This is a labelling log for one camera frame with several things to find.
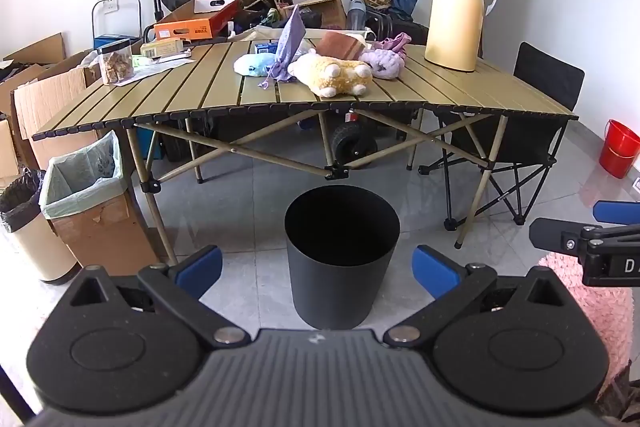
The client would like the lavender plush toy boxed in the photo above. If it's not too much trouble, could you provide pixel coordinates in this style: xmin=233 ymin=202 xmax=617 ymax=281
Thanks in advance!
xmin=357 ymin=48 xmax=407 ymax=80

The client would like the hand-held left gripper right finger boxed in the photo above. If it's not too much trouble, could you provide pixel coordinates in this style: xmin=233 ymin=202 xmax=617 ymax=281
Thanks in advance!
xmin=382 ymin=245 xmax=576 ymax=349

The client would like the blue crate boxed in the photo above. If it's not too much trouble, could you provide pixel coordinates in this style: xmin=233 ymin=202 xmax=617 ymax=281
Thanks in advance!
xmin=93 ymin=34 xmax=136 ymax=52

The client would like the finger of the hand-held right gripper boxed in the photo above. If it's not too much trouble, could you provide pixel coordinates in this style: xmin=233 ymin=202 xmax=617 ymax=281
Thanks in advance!
xmin=529 ymin=217 xmax=640 ymax=254
xmin=593 ymin=201 xmax=640 ymax=224

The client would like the beige folding wagon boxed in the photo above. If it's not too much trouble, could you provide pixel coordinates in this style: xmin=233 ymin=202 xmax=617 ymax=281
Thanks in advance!
xmin=227 ymin=23 xmax=377 ymax=45

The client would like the printed paper sheet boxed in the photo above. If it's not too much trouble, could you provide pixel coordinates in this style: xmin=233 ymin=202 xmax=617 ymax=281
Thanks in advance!
xmin=111 ymin=56 xmax=197 ymax=86

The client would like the black bag under table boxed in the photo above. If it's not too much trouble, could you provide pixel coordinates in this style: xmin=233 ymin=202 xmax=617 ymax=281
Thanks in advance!
xmin=160 ymin=117 xmax=217 ymax=164

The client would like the black wagon wheel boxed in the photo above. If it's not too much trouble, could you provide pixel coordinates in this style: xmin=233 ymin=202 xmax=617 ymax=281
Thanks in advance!
xmin=330 ymin=122 xmax=380 ymax=168

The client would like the black round bin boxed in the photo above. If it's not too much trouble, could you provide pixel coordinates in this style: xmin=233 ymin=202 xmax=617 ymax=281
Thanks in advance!
xmin=284 ymin=186 xmax=402 ymax=330

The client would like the black folding chair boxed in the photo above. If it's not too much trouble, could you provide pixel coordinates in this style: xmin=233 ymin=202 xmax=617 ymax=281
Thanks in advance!
xmin=417 ymin=41 xmax=586 ymax=228

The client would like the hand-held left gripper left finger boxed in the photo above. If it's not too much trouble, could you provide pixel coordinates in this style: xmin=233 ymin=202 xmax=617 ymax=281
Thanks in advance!
xmin=62 ymin=245 xmax=251 ymax=349

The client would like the khaki folding slatted table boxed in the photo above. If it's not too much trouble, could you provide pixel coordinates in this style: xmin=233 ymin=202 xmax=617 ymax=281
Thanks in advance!
xmin=31 ymin=38 xmax=581 ymax=253

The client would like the brown board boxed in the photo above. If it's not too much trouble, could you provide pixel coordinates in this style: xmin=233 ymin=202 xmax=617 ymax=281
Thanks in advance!
xmin=318 ymin=31 xmax=370 ymax=60

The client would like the purple drawstring pouch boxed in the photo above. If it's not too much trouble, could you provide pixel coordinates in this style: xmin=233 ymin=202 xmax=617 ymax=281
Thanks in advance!
xmin=257 ymin=4 xmax=307 ymax=90

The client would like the black duffel bag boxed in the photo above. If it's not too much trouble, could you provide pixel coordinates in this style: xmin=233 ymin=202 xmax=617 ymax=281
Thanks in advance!
xmin=365 ymin=14 xmax=431 ymax=46

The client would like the beige carton box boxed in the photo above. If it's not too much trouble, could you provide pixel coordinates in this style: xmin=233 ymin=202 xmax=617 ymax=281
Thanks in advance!
xmin=140 ymin=39 xmax=184 ymax=58

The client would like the clear jar with black lid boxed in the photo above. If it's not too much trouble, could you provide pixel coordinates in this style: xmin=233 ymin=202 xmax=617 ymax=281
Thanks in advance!
xmin=97 ymin=39 xmax=135 ymax=86

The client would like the red plastic bucket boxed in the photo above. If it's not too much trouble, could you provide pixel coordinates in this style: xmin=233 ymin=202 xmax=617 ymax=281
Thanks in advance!
xmin=598 ymin=119 xmax=640 ymax=179

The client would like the beige bin with black bag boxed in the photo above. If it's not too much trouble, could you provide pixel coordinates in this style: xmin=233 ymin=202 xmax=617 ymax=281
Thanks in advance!
xmin=0 ymin=168 xmax=82 ymax=285

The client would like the white and orange box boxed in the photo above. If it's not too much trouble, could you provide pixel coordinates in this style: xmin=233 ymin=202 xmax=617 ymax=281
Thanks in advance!
xmin=193 ymin=0 xmax=243 ymax=14

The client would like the pink satin scrunchie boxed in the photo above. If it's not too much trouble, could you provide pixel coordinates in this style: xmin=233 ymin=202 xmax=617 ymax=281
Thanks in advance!
xmin=382 ymin=33 xmax=412 ymax=54

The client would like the cardboard box with green liner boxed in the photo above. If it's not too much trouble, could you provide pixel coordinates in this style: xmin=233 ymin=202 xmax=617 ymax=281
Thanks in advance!
xmin=39 ymin=130 xmax=162 ymax=264

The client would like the yellow dog plush toy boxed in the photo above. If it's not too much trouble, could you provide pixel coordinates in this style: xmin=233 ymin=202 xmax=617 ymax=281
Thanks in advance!
xmin=287 ymin=49 xmax=375 ymax=99

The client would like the blue storage box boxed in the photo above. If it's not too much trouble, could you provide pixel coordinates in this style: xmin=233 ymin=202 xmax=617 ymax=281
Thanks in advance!
xmin=137 ymin=126 xmax=164 ymax=164

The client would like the grey blue water bottle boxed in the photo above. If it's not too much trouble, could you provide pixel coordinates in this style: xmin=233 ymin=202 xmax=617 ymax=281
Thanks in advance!
xmin=346 ymin=0 xmax=368 ymax=32

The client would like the pink fluffy rug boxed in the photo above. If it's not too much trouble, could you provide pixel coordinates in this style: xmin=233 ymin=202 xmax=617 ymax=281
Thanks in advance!
xmin=537 ymin=251 xmax=640 ymax=413

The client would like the light blue plush toy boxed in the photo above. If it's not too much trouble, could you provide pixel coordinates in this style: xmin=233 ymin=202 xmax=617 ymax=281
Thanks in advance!
xmin=233 ymin=52 xmax=279 ymax=78

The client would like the yellow thermos jug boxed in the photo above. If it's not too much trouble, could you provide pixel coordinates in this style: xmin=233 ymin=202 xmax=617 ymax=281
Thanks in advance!
xmin=424 ymin=0 xmax=501 ymax=72

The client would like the brown open cardboard box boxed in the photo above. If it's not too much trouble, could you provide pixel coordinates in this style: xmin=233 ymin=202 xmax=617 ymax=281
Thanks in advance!
xmin=280 ymin=0 xmax=349 ymax=30

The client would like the orange cardboard box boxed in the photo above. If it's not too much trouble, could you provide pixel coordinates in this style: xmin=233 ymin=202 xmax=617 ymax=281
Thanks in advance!
xmin=152 ymin=0 xmax=245 ymax=42

